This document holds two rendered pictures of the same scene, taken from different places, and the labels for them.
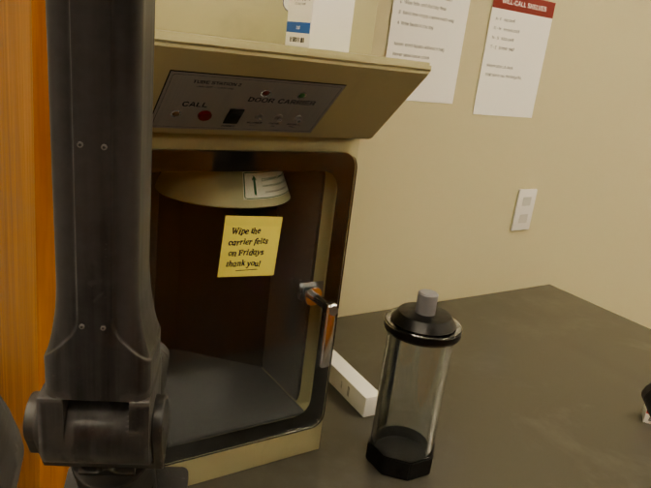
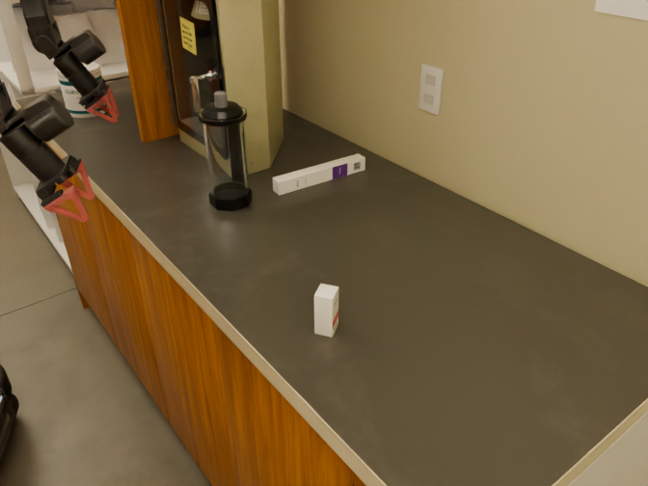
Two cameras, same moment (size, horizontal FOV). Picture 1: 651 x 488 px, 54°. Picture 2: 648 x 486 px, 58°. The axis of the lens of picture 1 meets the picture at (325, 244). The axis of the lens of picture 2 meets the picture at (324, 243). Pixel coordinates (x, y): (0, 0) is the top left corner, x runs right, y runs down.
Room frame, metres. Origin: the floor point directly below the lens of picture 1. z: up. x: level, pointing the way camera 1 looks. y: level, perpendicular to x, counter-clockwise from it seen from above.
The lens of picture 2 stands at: (0.98, -1.41, 1.63)
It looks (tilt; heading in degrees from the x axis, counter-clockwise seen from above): 33 degrees down; 87
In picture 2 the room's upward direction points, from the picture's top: straight up
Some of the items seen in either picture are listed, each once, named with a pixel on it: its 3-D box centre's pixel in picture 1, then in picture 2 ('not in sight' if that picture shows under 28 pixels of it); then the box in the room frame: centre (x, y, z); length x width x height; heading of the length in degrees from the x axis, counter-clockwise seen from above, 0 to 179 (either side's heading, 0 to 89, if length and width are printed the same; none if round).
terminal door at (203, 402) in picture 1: (235, 311); (192, 69); (0.72, 0.10, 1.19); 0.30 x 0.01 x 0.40; 124
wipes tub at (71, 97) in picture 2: not in sight; (83, 89); (0.29, 0.50, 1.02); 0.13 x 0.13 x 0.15
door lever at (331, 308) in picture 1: (320, 327); (202, 92); (0.76, -0.01, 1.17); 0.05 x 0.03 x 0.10; 34
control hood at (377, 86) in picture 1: (275, 94); not in sight; (0.68, 0.07, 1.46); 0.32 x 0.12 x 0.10; 125
